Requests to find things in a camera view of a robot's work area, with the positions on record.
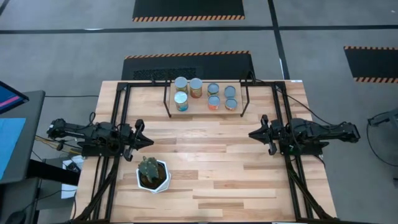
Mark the tall green beans can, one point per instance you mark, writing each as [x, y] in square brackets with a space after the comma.
[180, 83]

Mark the short orange can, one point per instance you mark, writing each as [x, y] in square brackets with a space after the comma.
[214, 101]

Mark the wooden shelf with black legs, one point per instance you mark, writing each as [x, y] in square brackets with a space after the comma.
[199, 107]

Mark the white hexagonal plant pot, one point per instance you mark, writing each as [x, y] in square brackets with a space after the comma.
[164, 182]

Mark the black hazard-striped floor mat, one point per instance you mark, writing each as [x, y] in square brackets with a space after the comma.
[373, 63]
[186, 7]

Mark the monitor with pink-blue screen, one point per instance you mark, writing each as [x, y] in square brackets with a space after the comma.
[11, 99]

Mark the blue sheet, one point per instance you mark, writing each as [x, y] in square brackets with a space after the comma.
[9, 143]

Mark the black desk beam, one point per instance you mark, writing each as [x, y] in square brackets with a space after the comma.
[53, 172]

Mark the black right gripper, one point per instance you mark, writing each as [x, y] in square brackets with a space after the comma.
[281, 135]

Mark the white papers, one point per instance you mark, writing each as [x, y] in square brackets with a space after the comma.
[68, 189]

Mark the short green-yellow label can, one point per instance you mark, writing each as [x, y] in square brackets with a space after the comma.
[213, 88]

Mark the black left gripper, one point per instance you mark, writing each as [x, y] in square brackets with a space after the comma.
[127, 137]

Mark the black aluminium table frame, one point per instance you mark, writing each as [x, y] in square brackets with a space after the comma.
[143, 84]

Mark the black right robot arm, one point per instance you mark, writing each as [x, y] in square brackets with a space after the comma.
[326, 130]

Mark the black computer mouse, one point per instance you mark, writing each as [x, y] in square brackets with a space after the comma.
[15, 217]

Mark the short yellow-red label can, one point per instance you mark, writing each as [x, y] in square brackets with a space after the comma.
[231, 103]

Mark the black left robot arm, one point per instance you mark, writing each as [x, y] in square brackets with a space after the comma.
[77, 129]

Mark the black mat with textured patch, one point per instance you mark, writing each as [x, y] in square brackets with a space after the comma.
[217, 67]

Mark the green cactus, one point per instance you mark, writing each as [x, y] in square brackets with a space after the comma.
[148, 168]

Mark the grey desk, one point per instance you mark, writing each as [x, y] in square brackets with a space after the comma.
[34, 124]

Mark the short blue floral can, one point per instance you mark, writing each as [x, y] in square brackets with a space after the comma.
[230, 91]

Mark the tall tomatoes can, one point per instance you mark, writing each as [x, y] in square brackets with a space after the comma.
[181, 100]

